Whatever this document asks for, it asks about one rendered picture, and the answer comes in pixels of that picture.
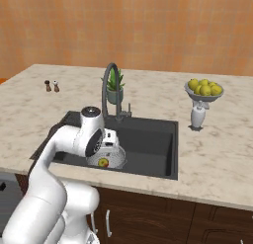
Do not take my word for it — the dark brown cupboard door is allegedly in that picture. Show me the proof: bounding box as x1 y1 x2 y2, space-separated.
185 203 253 244
92 186 198 244

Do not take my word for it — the white soap dispenser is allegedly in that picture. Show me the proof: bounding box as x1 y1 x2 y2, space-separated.
190 100 210 130

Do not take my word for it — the white colander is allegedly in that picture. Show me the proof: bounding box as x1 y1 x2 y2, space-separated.
86 143 127 170

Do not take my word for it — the silver cupboard handle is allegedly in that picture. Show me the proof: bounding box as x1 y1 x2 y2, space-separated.
90 211 99 236
105 209 114 239

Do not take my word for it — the green plant in grey pot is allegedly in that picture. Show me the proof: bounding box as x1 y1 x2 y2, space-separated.
100 68 127 106

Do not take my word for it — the brown salt shaker white top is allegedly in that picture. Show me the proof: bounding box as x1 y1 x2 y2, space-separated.
52 80 61 94

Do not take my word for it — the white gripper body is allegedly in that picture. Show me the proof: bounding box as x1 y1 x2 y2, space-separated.
104 128 121 149

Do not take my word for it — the red yellow apple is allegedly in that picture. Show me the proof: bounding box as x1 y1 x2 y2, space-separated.
98 157 111 169

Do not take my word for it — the grey fruit bowl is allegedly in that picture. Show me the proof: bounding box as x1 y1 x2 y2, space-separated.
183 82 225 104

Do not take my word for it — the dark grey sink faucet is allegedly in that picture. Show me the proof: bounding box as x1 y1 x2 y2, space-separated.
101 62 133 124

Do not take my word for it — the grey dishwasher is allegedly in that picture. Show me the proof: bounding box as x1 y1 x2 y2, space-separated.
0 171 32 236

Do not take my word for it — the dark grey sink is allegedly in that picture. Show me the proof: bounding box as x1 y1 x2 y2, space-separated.
30 110 180 182

